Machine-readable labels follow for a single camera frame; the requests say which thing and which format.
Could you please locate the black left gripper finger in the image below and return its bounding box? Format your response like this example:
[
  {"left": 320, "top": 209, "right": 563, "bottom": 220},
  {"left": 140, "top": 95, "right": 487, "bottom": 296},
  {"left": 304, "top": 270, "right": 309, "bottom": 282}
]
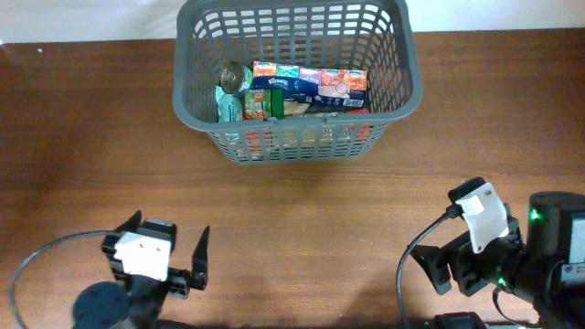
[
  {"left": 190, "top": 226, "right": 210, "bottom": 290},
  {"left": 115, "top": 210, "right": 143, "bottom": 234}
]

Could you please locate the orange pasta packet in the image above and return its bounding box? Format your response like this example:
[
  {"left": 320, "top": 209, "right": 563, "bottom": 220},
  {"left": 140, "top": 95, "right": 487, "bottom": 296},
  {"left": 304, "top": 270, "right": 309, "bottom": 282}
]
[{"left": 244, "top": 123, "right": 373, "bottom": 152}]

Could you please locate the mint green wipes packet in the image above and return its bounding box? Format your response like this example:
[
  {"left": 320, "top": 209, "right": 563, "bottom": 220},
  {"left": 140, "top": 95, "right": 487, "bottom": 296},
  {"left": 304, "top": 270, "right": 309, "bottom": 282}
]
[{"left": 215, "top": 86, "right": 243, "bottom": 123}]

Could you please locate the silver pull-tab tin can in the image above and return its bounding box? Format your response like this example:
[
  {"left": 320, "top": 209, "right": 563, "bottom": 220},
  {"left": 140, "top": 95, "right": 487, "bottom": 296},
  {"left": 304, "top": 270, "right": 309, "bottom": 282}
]
[{"left": 220, "top": 61, "right": 253, "bottom": 94}]

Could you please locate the brown paper pouch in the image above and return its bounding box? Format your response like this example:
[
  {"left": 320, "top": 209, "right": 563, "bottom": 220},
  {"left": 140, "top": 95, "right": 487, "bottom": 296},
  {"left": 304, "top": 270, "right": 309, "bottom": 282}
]
[{"left": 282, "top": 101, "right": 312, "bottom": 152}]

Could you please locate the green lidded jar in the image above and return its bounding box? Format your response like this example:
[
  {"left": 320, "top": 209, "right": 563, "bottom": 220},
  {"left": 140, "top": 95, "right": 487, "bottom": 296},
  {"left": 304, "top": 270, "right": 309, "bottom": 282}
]
[{"left": 243, "top": 89, "right": 284, "bottom": 121}]

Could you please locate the Kleenex tissue multipack box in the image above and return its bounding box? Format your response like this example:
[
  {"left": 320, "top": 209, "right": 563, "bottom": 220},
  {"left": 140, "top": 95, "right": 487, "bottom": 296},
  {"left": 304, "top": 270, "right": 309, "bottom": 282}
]
[{"left": 252, "top": 61, "right": 367, "bottom": 108}]

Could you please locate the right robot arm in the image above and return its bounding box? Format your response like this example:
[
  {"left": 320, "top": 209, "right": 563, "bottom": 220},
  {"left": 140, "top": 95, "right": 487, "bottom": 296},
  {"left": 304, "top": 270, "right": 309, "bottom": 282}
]
[{"left": 411, "top": 191, "right": 584, "bottom": 328}]

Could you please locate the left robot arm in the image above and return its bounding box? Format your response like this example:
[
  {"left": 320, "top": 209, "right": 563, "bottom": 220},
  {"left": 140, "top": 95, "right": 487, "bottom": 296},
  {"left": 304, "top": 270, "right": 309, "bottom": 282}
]
[{"left": 72, "top": 211, "right": 210, "bottom": 328}]

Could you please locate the grey plastic lattice basket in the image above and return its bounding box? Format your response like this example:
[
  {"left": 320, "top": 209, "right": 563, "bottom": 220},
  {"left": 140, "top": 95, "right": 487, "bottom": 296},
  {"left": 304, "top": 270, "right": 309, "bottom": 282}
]
[{"left": 173, "top": 0, "right": 423, "bottom": 164}]

